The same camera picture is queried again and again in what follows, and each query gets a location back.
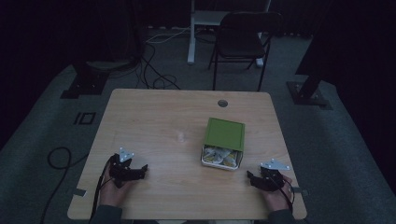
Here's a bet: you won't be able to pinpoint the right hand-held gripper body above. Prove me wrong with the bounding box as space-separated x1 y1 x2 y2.
257 158 291 192

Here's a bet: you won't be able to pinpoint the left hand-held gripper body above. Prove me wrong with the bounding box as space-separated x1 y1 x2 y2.
108 147 140 189

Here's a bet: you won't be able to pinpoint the person's right hand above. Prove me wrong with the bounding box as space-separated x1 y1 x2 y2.
262 174 295 213

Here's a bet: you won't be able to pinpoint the person's left hand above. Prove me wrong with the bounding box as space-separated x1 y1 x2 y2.
98 169 138 208

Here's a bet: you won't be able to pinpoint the white square box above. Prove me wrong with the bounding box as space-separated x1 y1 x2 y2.
200 145 244 172

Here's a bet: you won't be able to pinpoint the white and yellow packets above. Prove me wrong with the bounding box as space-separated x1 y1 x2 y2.
203 146 241 167

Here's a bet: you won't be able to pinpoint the green box lid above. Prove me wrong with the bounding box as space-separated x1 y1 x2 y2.
203 117 246 152

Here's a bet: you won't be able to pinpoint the black stand base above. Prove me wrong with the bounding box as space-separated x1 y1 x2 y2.
286 73 333 110
60 60 132 100

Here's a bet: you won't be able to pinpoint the black folding chair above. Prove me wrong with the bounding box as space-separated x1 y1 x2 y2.
207 11 283 92

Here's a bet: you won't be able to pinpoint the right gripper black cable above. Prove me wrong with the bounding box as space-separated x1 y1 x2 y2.
270 175 295 216

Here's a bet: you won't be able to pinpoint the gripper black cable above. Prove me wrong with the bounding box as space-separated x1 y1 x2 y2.
270 175 295 216
89 154 117 224

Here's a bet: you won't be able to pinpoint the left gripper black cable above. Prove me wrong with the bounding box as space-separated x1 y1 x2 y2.
89 154 117 224

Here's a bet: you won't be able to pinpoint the black looped floor cable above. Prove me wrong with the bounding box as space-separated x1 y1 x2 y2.
38 147 90 224

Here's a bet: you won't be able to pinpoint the black floor cables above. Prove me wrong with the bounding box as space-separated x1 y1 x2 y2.
106 41 182 91

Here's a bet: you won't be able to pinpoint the white floor cable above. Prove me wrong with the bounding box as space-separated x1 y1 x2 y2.
145 27 191 45

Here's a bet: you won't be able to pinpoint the white desk frame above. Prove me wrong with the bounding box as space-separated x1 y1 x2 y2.
187 0 273 68

